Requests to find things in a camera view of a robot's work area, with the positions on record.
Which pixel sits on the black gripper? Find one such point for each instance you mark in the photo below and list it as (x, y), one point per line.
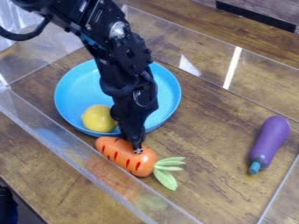
(135, 103)

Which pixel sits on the orange toy carrot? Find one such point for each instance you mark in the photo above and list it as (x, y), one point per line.
(140, 163)

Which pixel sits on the blue round tray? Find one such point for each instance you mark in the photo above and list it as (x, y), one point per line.
(78, 92)

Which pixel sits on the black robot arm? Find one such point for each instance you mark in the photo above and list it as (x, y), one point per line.
(122, 56)

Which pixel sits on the yellow toy lemon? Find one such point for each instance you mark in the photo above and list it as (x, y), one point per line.
(98, 119)

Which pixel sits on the purple toy eggplant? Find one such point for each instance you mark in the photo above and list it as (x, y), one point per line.
(273, 135)

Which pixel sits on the white curtain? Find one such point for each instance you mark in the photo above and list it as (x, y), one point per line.
(15, 20)

